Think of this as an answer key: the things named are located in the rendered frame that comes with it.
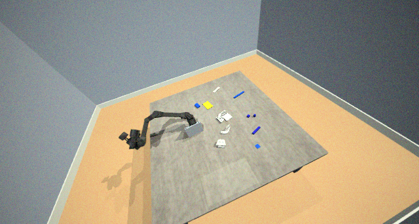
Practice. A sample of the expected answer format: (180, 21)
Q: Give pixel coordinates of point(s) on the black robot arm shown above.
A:
(135, 134)

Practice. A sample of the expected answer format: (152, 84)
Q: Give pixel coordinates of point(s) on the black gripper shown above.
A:
(123, 137)

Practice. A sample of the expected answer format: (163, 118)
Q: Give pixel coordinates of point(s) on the yellow flat square plate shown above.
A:
(207, 105)

